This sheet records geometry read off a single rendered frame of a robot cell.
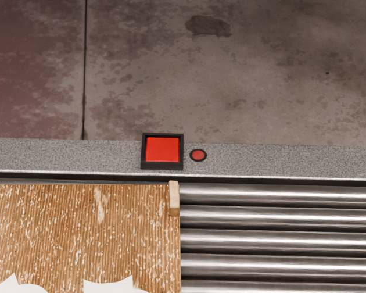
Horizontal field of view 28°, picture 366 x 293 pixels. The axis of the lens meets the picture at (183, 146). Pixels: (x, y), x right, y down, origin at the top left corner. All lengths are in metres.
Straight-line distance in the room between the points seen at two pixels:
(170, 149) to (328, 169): 0.29
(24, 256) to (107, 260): 0.13
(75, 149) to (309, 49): 1.82
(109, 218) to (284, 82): 1.74
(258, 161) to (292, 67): 1.63
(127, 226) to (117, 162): 0.16
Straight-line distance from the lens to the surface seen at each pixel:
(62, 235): 1.20
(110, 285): 1.13
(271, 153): 1.34
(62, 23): 3.12
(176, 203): 1.19
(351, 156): 1.37
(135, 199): 1.23
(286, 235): 1.22
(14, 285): 1.15
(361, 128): 2.75
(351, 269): 1.21
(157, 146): 1.32
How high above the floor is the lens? 1.90
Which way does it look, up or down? 47 degrees down
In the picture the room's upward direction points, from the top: 2 degrees clockwise
